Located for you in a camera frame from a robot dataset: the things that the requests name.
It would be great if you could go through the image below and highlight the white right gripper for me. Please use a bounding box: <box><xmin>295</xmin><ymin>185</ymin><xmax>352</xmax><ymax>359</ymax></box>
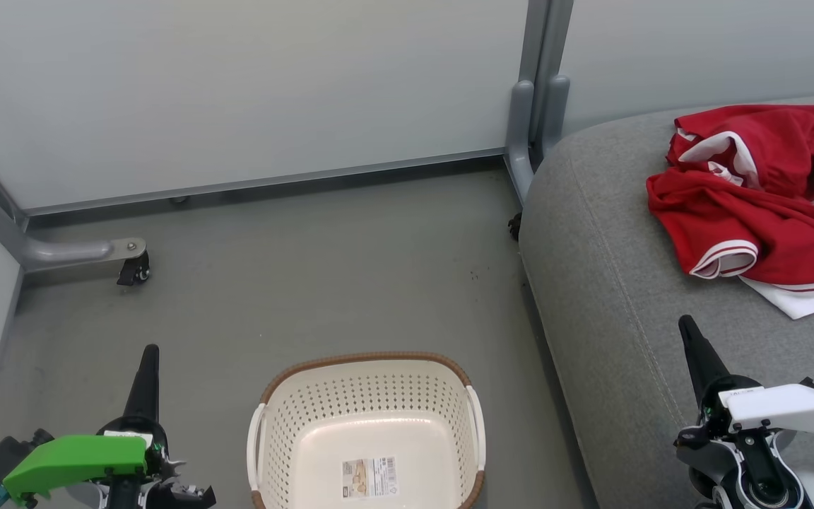
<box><xmin>678</xmin><ymin>315</ymin><xmax>814</xmax><ymax>434</ymax></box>

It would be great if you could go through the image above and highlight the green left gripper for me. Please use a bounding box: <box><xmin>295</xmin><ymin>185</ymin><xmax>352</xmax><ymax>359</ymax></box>
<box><xmin>3</xmin><ymin>344</ymin><xmax>167</xmax><ymax>506</ymax></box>

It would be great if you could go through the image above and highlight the red garment with white trim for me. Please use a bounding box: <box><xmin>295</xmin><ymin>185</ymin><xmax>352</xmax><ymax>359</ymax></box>
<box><xmin>646</xmin><ymin>104</ymin><xmax>814</xmax><ymax>320</ymax></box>

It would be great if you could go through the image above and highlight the cream perforated laundry basket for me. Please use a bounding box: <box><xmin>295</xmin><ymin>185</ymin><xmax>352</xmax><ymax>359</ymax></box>
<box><xmin>247</xmin><ymin>351</ymin><xmax>487</xmax><ymax>509</ymax></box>

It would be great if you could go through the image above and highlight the grey fabric sofa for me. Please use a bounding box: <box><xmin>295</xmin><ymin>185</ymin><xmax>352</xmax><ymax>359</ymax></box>
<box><xmin>518</xmin><ymin>92</ymin><xmax>814</xmax><ymax>509</ymax></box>

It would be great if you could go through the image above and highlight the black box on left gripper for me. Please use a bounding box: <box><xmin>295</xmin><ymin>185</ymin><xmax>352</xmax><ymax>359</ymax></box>
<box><xmin>0</xmin><ymin>428</ymin><xmax>54</xmax><ymax>481</ymax></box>

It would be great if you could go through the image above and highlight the paper label sticker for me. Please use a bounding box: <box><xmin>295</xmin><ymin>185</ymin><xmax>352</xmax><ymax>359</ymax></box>
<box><xmin>341</xmin><ymin>456</ymin><xmax>399</xmax><ymax>499</ymax></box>

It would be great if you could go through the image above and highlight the grey partition post with foot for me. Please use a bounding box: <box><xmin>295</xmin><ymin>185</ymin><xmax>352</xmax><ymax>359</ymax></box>
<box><xmin>0</xmin><ymin>131</ymin><xmax>150</xmax><ymax>273</ymax></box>

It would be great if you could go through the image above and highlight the grey partition bottom rail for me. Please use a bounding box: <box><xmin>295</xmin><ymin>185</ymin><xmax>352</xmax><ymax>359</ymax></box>
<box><xmin>22</xmin><ymin>147</ymin><xmax>507</xmax><ymax>216</ymax></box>

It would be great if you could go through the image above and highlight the grey double partition post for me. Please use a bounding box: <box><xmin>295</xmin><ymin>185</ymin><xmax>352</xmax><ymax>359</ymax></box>
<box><xmin>505</xmin><ymin>0</ymin><xmax>575</xmax><ymax>206</ymax></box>

